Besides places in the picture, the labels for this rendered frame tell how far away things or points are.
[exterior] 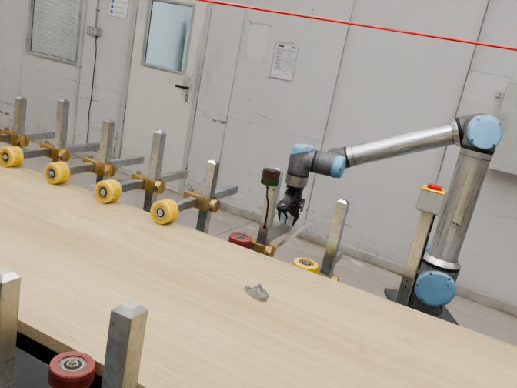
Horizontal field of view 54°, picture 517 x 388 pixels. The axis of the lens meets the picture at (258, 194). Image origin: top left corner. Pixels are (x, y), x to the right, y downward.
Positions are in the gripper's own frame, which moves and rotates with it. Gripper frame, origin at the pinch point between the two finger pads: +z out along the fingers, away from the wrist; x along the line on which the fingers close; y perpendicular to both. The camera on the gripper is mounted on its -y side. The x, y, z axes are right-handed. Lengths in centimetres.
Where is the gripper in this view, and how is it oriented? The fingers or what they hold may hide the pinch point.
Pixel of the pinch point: (285, 231)
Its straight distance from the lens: 214.0
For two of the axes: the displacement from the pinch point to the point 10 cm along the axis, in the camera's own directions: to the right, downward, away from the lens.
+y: 4.6, -2.0, 8.7
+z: -1.6, 9.4, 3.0
